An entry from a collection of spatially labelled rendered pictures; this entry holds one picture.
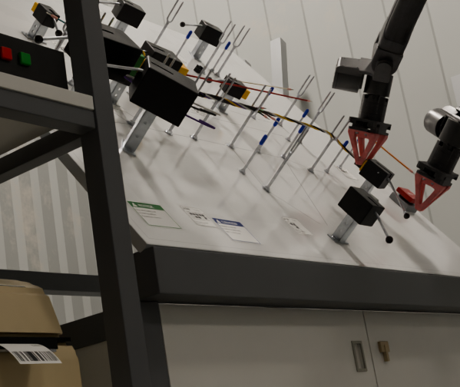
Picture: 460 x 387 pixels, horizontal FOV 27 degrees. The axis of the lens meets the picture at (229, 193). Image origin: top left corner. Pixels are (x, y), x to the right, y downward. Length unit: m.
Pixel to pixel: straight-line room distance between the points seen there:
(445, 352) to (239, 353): 0.69
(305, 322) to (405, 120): 3.33
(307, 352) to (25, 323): 0.57
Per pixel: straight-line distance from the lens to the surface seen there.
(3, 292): 1.19
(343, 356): 1.68
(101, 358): 1.35
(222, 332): 1.42
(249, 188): 1.74
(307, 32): 5.24
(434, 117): 2.10
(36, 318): 1.19
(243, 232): 1.53
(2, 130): 1.31
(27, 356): 1.09
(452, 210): 4.71
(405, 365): 1.87
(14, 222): 4.57
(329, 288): 1.61
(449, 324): 2.08
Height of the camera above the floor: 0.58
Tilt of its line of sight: 15 degrees up
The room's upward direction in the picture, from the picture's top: 10 degrees counter-clockwise
